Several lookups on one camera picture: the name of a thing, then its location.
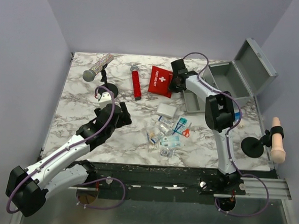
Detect red first aid pouch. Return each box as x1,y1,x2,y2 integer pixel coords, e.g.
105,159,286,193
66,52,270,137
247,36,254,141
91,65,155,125
148,66,173,98

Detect small plaster packets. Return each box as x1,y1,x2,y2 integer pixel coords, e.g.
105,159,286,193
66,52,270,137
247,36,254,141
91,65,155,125
158,116,174,135

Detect black mounting rail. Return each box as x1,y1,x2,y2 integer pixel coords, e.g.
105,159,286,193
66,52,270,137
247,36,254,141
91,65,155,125
34,157,280,209

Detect red glitter microphone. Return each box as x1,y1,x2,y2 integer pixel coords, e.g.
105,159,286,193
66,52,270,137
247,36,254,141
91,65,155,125
130,65,142,101

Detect silver glitter microphone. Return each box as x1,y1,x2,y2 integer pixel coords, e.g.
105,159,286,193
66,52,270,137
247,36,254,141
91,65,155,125
82,54,114,82

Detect cotton swab pack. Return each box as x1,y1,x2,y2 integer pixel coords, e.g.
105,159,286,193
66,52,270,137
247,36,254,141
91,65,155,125
146,131,158,151

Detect grey plastic tray insert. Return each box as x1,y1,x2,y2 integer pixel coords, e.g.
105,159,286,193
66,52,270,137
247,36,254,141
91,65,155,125
183,90,205,115

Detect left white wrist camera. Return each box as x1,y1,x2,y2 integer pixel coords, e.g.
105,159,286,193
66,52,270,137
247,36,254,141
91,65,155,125
95,92,112,108

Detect grey metal case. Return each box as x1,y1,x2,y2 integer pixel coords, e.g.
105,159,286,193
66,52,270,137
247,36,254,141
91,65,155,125
201,38,278,107

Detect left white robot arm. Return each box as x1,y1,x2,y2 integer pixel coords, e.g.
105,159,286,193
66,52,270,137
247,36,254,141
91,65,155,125
6,102,132,217

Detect blue white bandage packets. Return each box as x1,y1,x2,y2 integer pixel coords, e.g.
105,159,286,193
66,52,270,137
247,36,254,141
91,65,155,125
160,135,181,148

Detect white gauze pack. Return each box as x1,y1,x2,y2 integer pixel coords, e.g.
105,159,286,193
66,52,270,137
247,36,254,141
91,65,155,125
156,103,177,119

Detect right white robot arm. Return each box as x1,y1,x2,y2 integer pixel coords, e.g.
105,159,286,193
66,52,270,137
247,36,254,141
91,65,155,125
168,59,241,194

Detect orange small scissors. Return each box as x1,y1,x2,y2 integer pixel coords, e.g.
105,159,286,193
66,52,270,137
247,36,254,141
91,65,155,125
182,123,192,138

